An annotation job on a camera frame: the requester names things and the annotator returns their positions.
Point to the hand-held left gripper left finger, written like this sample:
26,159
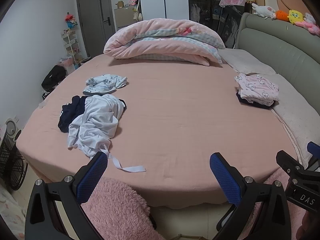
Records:
92,177

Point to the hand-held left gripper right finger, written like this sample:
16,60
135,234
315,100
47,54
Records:
225,180

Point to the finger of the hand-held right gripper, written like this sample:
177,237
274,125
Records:
315,150
290,161

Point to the white shirt with navy trim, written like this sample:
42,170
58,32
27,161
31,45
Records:
97,120

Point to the pink printed folded clothes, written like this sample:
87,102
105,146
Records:
255,87

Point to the cream blanket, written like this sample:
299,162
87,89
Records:
287,110

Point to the navy shorts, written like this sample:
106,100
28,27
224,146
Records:
68,115

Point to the navy folded garment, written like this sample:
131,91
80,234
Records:
250,103

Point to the pink bed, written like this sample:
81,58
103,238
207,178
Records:
175,110

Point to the patterned floor mat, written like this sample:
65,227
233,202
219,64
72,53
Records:
10,212

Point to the white round fan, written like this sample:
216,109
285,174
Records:
12,127

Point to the light blue printed garment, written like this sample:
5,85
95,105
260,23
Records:
105,81

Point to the black bag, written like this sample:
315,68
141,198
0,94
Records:
53,77

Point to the grey-green padded headboard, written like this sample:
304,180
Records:
282,45

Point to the pink plush toy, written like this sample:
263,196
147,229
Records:
311,25

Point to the yellow plush toy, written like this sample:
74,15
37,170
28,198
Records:
295,16

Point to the orange carrot plush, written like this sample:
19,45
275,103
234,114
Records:
281,15

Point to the white shelf rack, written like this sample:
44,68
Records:
70,40

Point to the pink folded quilt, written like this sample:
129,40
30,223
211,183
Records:
155,47

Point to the white rabbit plush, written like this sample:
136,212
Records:
262,10

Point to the red and blue toy figure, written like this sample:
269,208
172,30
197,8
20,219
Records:
70,20

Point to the beige small fridge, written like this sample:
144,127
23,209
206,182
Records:
125,17

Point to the gold container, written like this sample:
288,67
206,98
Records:
121,4

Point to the dark glass cabinet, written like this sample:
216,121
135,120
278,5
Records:
205,5

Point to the small pink plush doll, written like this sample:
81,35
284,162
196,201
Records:
133,2

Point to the grey wall cabinet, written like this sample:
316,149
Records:
92,17

